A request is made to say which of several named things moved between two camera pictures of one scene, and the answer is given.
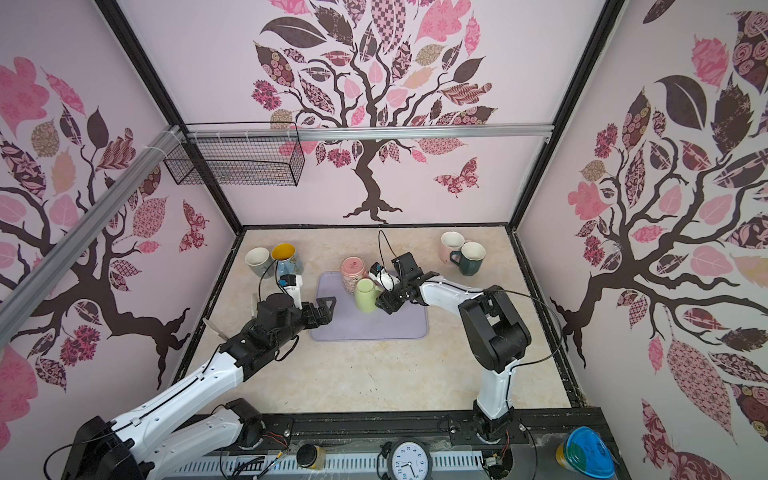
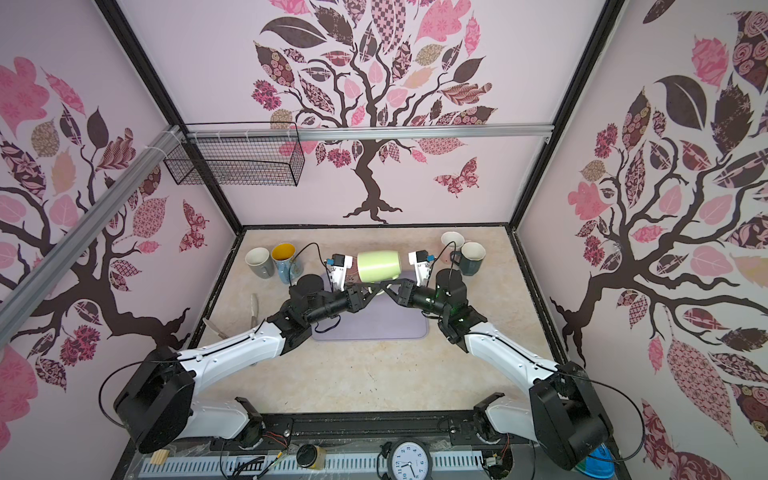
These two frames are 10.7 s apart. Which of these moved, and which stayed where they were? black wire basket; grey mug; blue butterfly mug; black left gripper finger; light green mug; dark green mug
Moved: light green mug; black left gripper finger
Stayed: grey mug; blue butterfly mug; dark green mug; black wire basket
